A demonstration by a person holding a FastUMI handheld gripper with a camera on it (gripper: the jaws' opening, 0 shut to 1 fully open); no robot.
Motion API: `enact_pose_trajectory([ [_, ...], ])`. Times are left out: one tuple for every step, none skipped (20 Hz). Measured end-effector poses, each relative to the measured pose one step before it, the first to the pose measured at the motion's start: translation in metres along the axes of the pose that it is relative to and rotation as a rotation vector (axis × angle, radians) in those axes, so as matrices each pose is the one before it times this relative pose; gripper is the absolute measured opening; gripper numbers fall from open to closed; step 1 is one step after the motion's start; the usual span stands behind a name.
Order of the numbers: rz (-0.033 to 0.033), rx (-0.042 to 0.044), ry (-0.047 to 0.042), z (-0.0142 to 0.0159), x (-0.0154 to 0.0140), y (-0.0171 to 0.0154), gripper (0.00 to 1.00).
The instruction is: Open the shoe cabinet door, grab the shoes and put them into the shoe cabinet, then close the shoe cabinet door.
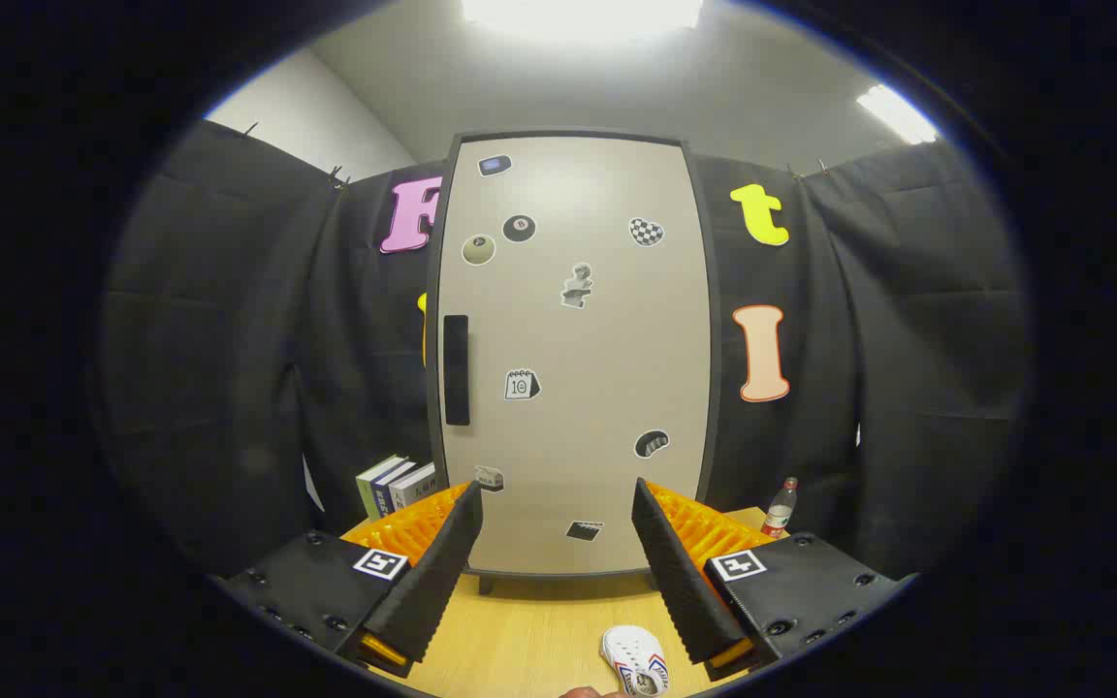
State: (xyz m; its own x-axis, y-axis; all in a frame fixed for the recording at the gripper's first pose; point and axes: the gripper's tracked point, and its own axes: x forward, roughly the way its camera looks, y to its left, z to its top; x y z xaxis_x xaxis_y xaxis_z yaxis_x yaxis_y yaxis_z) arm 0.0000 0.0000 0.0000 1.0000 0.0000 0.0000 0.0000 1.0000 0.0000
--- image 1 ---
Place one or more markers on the ceiling strip light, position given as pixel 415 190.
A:
pixel 896 113

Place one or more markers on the clear plastic bottle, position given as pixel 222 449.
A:
pixel 779 512

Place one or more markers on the white canvas shoe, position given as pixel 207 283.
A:
pixel 631 654

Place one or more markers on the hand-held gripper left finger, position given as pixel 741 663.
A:
pixel 442 572

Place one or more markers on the dark blue spine book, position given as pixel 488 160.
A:
pixel 391 490

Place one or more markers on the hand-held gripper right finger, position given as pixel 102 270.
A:
pixel 675 572

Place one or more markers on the large ceiling light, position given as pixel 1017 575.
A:
pixel 583 12

